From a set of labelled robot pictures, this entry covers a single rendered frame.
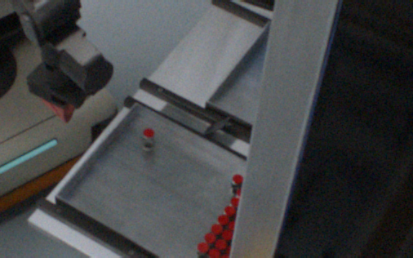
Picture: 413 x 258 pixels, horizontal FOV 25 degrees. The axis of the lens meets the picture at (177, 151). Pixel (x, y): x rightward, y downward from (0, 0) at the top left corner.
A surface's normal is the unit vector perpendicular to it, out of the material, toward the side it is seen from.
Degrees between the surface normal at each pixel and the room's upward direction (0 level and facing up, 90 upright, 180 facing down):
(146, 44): 0
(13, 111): 0
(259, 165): 90
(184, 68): 0
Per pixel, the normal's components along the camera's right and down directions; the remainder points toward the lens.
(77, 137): 0.58, 0.67
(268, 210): -0.53, 0.67
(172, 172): 0.04, -0.59
